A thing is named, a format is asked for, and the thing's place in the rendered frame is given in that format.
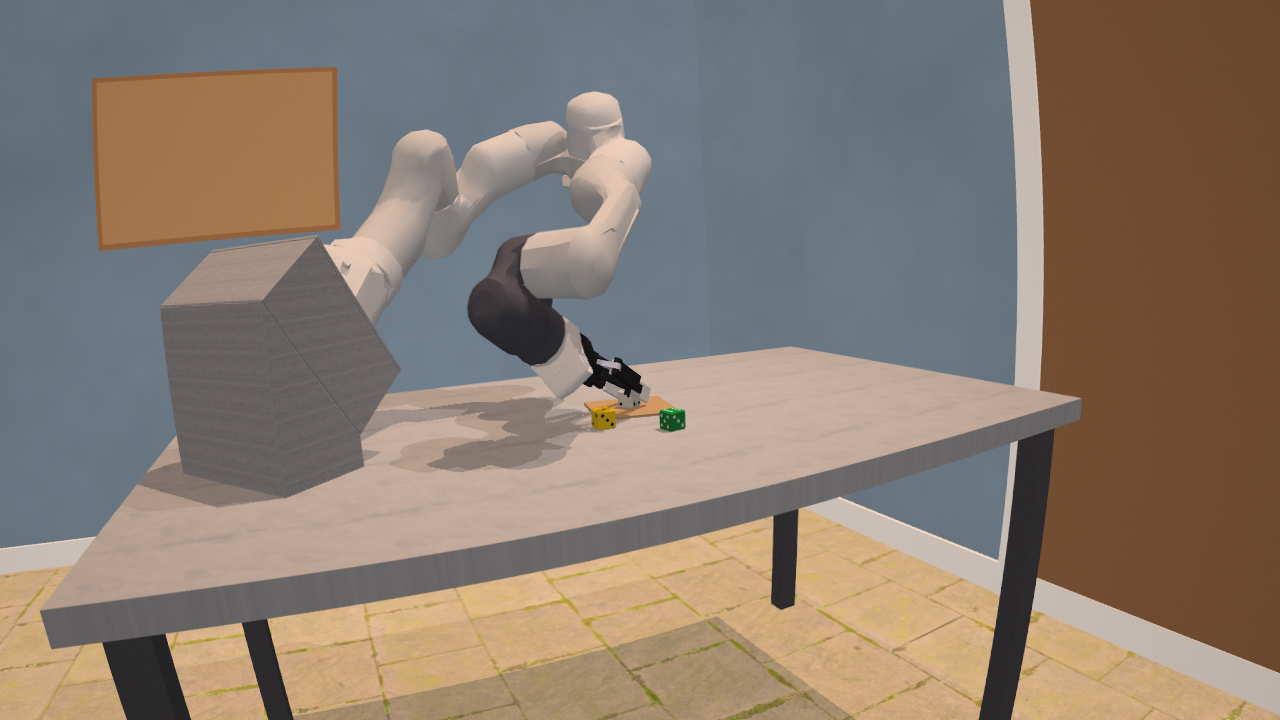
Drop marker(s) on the green die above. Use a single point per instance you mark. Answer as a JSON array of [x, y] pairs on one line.
[[672, 419]]

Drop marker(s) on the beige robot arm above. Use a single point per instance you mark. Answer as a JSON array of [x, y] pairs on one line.
[[575, 263]]

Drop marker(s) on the yellow die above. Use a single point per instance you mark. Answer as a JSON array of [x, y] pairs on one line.
[[603, 418]]

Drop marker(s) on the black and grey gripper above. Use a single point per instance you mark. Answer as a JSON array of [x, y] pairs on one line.
[[620, 375]]

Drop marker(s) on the tan square mat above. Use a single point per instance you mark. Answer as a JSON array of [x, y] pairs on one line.
[[652, 408]]

